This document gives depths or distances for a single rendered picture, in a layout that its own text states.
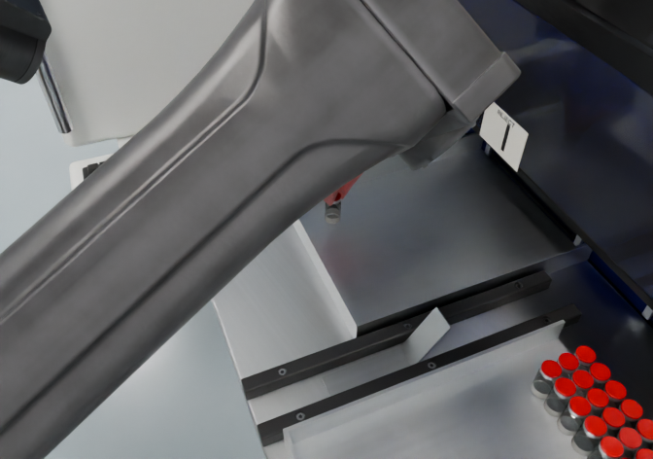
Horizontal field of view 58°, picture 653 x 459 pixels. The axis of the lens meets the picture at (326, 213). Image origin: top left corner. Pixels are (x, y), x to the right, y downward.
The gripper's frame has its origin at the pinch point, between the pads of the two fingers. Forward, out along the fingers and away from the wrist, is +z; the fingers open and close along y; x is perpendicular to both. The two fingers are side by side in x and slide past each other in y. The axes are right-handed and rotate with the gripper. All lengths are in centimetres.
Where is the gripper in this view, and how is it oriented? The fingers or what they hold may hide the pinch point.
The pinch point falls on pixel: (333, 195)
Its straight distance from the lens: 80.8
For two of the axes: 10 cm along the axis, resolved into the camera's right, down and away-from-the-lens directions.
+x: -6.3, -5.6, 5.4
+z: 0.0, 7.0, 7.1
